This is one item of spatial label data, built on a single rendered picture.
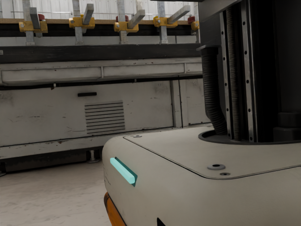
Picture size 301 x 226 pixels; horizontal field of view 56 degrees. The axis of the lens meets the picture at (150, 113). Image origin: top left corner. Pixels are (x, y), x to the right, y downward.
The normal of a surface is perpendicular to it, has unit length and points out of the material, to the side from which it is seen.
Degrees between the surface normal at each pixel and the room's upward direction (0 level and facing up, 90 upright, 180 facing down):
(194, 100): 86
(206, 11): 90
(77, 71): 90
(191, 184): 17
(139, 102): 90
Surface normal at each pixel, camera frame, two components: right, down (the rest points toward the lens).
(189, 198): -0.63, -0.70
